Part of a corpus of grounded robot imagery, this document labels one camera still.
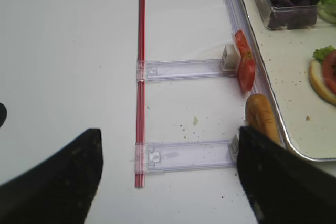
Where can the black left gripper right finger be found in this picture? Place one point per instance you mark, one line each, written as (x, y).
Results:
(280, 187)

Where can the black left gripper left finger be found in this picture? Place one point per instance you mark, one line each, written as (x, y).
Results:
(61, 189)

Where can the upright tomato slices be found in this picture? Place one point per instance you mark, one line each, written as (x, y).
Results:
(247, 67)

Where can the tomato slices on bun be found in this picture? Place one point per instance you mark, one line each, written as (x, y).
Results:
(328, 71)

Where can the lettuce leaf on bun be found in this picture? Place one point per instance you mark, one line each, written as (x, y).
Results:
(320, 54)

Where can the white tomato pusher block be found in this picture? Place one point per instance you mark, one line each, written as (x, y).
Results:
(230, 58)

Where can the clear tomato track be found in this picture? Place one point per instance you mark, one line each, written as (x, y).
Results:
(149, 71)

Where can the white metal tray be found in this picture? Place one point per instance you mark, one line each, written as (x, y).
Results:
(306, 120)

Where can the upright bun bottom half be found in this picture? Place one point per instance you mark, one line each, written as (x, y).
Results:
(260, 116)

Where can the clear bun bottom track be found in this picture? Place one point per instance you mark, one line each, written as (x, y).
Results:
(160, 157)

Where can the bottom bun on tray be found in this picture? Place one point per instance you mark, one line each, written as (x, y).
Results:
(318, 84)

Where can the left clear divider rail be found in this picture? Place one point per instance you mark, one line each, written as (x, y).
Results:
(239, 21)

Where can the left red rail strip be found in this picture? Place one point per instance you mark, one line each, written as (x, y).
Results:
(140, 85)

